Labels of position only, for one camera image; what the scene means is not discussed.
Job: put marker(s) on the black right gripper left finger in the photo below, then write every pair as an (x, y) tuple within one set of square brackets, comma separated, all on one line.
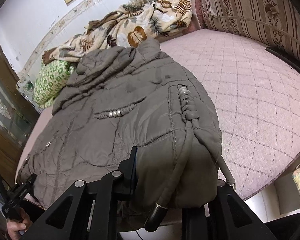
[(88, 210)]

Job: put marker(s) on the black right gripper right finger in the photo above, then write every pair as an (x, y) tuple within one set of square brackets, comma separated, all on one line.
[(225, 217)]

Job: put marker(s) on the grey hooded puffer jacket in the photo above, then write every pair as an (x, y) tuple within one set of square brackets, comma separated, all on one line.
[(120, 98)]

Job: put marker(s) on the person's bare hand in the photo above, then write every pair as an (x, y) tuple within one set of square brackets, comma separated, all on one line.
[(14, 228)]

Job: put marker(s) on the dark wooden glass-door wardrobe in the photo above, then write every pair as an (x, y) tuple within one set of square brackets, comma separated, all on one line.
[(17, 120)]

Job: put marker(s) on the pink quilted bed cover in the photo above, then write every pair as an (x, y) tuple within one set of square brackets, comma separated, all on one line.
[(257, 101)]

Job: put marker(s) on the green white patterned pillow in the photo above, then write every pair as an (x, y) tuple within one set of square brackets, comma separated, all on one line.
[(50, 81)]

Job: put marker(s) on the leaf-patterned beige blanket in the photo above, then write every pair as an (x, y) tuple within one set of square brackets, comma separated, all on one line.
[(128, 26)]

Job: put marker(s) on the striped floral brown cushion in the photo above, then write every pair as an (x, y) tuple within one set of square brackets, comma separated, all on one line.
[(275, 23)]

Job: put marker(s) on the reddish brown padded headboard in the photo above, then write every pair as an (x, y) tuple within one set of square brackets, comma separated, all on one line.
[(197, 21)]

